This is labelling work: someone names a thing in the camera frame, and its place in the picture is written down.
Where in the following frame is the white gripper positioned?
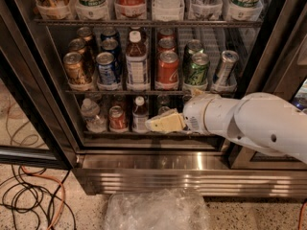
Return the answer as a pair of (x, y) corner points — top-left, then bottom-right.
(145, 88), (219, 134)

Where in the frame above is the brown tea bottle white label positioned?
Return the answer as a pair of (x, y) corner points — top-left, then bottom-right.
(125, 30), (152, 91)

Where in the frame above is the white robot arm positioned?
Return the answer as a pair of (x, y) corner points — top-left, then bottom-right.
(146, 92), (307, 163)

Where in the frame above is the small tea bottle bottom shelf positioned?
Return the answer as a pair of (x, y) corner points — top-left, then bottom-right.
(132, 96), (149, 133)

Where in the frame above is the red cola can middle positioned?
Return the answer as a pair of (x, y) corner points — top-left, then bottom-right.
(157, 37), (176, 53)

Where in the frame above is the red cola can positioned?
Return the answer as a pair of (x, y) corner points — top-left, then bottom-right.
(157, 37), (176, 53)
(157, 28), (176, 39)
(156, 51), (179, 84)

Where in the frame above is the red can bottom shelf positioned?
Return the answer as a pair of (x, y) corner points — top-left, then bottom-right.
(108, 105), (128, 130)

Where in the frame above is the brown tea bottle behind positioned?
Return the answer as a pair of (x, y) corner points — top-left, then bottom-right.
(130, 27), (149, 49)

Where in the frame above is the clear water bottle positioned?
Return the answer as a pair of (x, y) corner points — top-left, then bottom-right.
(81, 98), (106, 133)

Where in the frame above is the blue can middle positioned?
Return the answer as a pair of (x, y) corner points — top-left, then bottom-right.
(101, 38), (121, 61)

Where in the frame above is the white bottle top shelf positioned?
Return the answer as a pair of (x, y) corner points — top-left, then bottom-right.
(152, 0), (184, 22)

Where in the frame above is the silver bottle top shelf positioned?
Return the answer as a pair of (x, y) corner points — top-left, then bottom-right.
(188, 0), (223, 21)

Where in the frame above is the right glass fridge door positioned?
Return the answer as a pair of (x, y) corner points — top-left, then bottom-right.
(225, 0), (306, 171)

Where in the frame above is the glass fridge door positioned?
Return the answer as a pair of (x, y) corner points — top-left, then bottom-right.
(0, 3), (77, 170)
(225, 0), (306, 171)

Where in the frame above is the white green bottle top right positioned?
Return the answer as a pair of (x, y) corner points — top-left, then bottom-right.
(223, 0), (263, 21)

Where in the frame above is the white green bottle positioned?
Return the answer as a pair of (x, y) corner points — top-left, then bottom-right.
(223, 0), (263, 21)
(76, 0), (109, 20)

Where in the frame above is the red bottle top shelf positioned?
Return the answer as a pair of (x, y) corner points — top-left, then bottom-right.
(114, 0), (147, 19)

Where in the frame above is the gold can middle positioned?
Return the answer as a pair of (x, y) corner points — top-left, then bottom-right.
(68, 38), (94, 74)

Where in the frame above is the gold can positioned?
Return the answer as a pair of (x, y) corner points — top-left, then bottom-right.
(63, 52), (92, 85)
(68, 38), (94, 74)
(77, 27), (98, 53)

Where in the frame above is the white green bottle top left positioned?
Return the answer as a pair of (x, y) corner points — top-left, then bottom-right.
(76, 0), (109, 20)

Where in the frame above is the left glass fridge door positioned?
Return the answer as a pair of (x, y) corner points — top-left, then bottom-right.
(0, 3), (77, 170)

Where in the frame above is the tan bottle top shelf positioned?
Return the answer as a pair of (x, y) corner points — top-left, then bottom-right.
(35, 0), (77, 20)

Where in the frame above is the green can bottom front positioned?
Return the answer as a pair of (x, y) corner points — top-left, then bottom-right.
(158, 106), (171, 115)

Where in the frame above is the green can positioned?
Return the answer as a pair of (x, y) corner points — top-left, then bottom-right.
(182, 39), (204, 76)
(184, 53), (210, 86)
(158, 106), (171, 115)

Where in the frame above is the red cola can front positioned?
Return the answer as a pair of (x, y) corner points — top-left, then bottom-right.
(156, 51), (179, 84)

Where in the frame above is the green can back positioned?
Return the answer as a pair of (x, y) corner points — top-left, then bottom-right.
(182, 39), (204, 76)

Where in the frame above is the silver slim can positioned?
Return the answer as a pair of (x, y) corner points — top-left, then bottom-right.
(213, 50), (239, 86)

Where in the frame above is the red cola can back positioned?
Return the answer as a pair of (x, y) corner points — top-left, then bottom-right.
(157, 28), (176, 39)

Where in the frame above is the blue can front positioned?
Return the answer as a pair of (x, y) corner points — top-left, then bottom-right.
(96, 52), (120, 85)

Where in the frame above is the blue can back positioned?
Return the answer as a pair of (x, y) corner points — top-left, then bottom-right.
(101, 27), (120, 42)

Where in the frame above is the clear plastic bag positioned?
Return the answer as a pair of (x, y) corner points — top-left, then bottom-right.
(104, 189), (210, 230)

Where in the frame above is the blue can behind right door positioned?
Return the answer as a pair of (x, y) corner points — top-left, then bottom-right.
(292, 96), (307, 110)

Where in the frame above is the gold can front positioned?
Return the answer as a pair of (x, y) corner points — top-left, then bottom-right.
(63, 52), (92, 85)

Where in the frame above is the gold can back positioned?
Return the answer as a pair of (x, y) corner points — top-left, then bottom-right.
(77, 27), (98, 53)

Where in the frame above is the middle wire shelf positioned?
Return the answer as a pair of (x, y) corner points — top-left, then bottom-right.
(65, 88), (236, 98)

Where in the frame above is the wire shelf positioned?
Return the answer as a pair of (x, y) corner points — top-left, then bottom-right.
(65, 88), (236, 98)
(35, 18), (262, 28)

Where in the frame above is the orange cable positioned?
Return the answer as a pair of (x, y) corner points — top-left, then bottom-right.
(19, 165), (67, 230)

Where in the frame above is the top wire shelf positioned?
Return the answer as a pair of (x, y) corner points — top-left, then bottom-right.
(35, 18), (262, 28)

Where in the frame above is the black cable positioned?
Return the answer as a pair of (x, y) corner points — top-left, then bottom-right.
(0, 163), (78, 230)

